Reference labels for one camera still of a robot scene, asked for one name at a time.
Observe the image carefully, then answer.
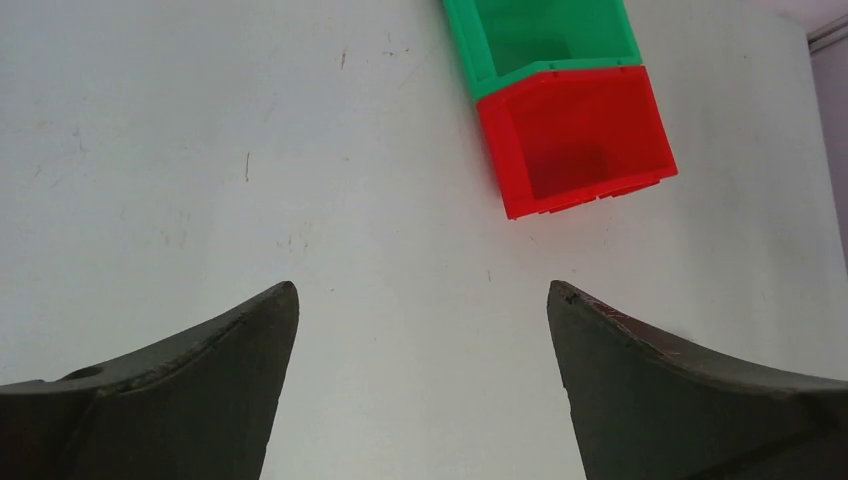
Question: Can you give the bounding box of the green plastic bin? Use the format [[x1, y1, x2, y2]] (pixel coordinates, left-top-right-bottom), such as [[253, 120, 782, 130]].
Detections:
[[443, 0, 642, 102]]

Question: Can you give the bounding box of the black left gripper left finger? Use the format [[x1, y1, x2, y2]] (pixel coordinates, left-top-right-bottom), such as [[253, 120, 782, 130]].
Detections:
[[1, 281, 299, 479]]

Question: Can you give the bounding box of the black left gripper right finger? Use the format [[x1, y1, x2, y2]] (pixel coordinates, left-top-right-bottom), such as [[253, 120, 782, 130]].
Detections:
[[547, 280, 847, 479]]

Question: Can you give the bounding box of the red plastic bin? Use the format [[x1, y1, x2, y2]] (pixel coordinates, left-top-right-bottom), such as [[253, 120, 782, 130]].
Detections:
[[476, 66, 678, 220]]

